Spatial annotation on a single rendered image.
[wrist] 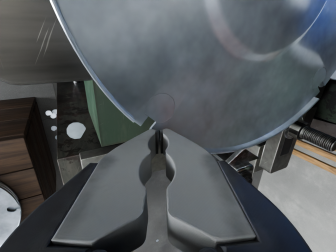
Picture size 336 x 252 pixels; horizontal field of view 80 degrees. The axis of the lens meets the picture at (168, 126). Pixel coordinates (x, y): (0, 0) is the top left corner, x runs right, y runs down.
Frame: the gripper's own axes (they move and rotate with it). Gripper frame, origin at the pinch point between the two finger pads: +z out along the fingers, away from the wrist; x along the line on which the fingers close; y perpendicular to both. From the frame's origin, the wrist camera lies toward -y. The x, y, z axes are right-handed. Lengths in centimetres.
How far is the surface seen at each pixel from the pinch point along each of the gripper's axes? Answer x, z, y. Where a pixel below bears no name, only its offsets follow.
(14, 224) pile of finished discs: -42, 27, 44
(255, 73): 7.8, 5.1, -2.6
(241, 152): 7.6, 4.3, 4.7
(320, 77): 16.5, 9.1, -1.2
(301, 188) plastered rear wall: 101, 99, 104
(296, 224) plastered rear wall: 102, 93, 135
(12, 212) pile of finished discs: -42, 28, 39
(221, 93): 4.8, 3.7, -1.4
